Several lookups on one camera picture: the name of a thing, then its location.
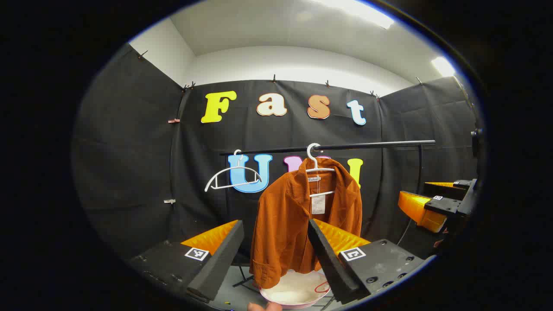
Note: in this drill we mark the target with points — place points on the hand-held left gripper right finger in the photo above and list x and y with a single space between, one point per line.
326 255

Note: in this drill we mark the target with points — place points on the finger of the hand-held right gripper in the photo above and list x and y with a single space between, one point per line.
417 207
445 190

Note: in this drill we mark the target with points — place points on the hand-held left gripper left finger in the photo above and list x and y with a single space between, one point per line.
224 250

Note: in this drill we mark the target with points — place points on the white laundry hamper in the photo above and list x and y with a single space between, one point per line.
293 293

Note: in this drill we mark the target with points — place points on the white plastic hanger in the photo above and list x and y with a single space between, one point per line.
311 151
208 185

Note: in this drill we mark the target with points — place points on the black backdrop cloth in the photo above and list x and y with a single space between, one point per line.
129 172

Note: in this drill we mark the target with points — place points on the small ceiling light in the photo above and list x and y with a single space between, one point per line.
443 66

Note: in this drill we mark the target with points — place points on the long ceiling light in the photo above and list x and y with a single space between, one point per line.
367 13

